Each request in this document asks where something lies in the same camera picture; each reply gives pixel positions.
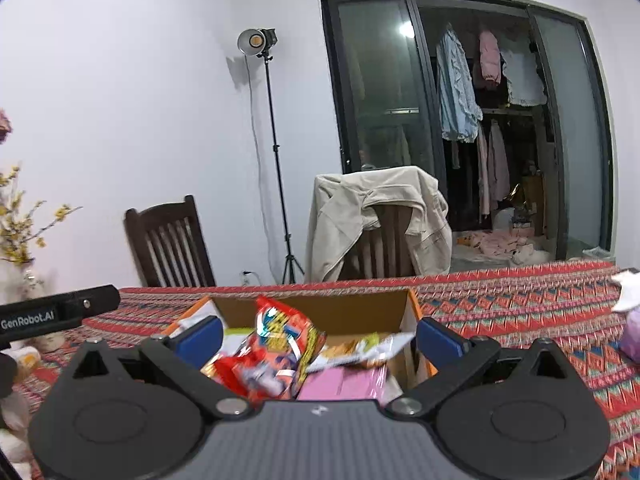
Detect light blue hanging shirt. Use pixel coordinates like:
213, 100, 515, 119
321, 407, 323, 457
436, 27, 484, 144

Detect black power cable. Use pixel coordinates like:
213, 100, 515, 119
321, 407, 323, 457
244, 57, 275, 283

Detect yellow flower branches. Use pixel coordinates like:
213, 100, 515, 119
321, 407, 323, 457
0, 164, 84, 267

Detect white yellow-green crisp packet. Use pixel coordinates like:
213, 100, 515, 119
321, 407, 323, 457
310, 332, 417, 374

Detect beige jacket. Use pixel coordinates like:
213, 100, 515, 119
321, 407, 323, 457
305, 165, 454, 284

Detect purple tissue pack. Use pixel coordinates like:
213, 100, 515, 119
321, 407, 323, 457
619, 309, 640, 364

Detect brown cardboard carton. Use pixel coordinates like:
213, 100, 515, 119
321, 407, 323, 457
520, 172, 546, 234

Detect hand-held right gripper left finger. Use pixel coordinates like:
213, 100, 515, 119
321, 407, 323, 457
64, 316, 254, 421

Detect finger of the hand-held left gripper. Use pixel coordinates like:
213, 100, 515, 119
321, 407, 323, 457
59, 284, 122, 330

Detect jacket-draped wooden chair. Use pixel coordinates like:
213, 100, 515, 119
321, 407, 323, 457
345, 204, 417, 279

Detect pile of pink clothes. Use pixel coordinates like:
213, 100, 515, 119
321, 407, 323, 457
455, 230, 549, 266

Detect pink hanging jacket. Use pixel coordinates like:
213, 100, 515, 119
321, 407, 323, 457
477, 30, 503, 91

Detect red orange cardboard box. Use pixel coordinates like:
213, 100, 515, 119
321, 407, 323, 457
165, 287, 437, 392

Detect floral ceramic vase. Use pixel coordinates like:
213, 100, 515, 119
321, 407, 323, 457
0, 259, 52, 354

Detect pale soft object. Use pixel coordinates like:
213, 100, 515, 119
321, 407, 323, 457
10, 346, 42, 376

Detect black light stand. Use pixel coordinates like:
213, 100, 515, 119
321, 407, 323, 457
262, 56, 306, 285

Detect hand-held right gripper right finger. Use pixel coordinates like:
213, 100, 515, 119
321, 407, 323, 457
384, 317, 577, 421

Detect green white snack packet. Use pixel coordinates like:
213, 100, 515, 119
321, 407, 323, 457
222, 327, 257, 362

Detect long pink hanging garment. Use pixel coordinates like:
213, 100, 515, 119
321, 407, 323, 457
486, 122, 511, 211

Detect white paper napkin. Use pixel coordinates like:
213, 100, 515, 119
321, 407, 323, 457
612, 270, 640, 314

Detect dark framed sliding glass door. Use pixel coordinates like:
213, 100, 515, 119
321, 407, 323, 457
317, 0, 617, 274

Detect white hanging blouse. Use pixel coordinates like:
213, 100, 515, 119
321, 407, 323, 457
500, 45, 549, 107

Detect large pink snack packet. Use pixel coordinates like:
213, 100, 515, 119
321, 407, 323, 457
297, 367, 389, 403

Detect dark wooden chair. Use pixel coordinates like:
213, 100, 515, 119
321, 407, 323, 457
124, 194, 217, 289

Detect studio light head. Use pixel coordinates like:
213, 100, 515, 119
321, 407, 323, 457
237, 27, 279, 59

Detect red snack bag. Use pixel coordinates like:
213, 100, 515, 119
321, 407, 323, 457
202, 295, 329, 404

